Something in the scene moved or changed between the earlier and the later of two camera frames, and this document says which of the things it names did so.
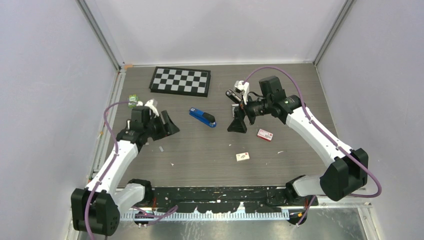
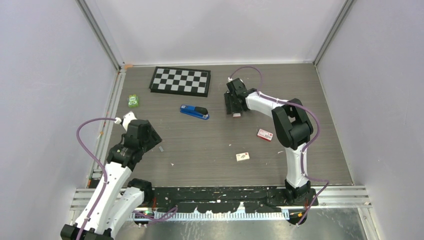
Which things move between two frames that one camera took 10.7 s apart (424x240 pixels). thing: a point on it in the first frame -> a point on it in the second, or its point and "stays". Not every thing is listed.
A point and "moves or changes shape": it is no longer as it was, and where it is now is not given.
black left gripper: [167, 129] -> [154, 138]
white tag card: [242, 156] stays
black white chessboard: [181, 81] stays
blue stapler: [205, 118] moves or changes shape
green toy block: [132, 100] stays
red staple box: [265, 135] stays
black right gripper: [238, 124] -> [230, 108]
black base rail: [256, 199] stays
